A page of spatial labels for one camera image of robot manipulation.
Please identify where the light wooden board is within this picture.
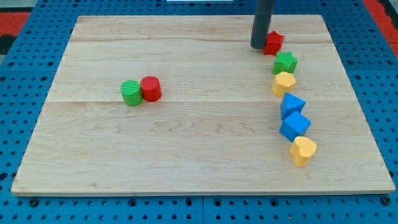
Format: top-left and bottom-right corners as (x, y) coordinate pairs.
(11, 15), (395, 197)

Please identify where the red cylinder block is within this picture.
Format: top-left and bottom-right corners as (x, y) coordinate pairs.
(140, 76), (162, 102)

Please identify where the green cylinder block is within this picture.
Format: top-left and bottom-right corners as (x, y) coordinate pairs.
(120, 80), (142, 106)

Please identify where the yellow hexagon block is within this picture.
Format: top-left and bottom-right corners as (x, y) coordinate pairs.
(272, 72), (296, 98)

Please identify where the blue triangle block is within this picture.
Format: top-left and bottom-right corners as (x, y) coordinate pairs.
(280, 93), (306, 120)

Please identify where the blue cube block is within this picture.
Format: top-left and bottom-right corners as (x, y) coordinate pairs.
(279, 111), (312, 142)

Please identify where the green star block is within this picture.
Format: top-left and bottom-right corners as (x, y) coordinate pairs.
(272, 52), (298, 75)

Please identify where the red star block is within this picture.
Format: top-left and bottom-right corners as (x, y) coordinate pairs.
(263, 30), (285, 56)

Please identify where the yellow heart block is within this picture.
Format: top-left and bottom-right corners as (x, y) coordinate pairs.
(289, 136), (317, 167)

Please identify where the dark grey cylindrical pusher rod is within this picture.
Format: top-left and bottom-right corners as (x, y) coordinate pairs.
(250, 0), (275, 49)

